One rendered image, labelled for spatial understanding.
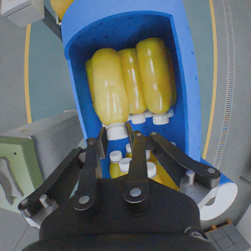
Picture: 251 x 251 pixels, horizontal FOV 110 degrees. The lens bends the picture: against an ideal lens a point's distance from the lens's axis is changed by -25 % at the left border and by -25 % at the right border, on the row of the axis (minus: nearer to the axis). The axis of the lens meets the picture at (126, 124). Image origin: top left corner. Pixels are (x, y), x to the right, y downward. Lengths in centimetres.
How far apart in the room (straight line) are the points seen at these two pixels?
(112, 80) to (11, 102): 184
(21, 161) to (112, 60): 43
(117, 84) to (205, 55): 175
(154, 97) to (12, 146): 47
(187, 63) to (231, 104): 203
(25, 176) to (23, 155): 9
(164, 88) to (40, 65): 159
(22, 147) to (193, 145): 48
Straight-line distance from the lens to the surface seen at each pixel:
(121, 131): 21
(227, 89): 213
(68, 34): 23
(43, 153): 62
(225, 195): 82
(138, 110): 30
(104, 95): 21
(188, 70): 20
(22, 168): 52
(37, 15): 53
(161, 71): 26
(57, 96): 156
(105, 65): 25
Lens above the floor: 138
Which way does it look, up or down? 77 degrees down
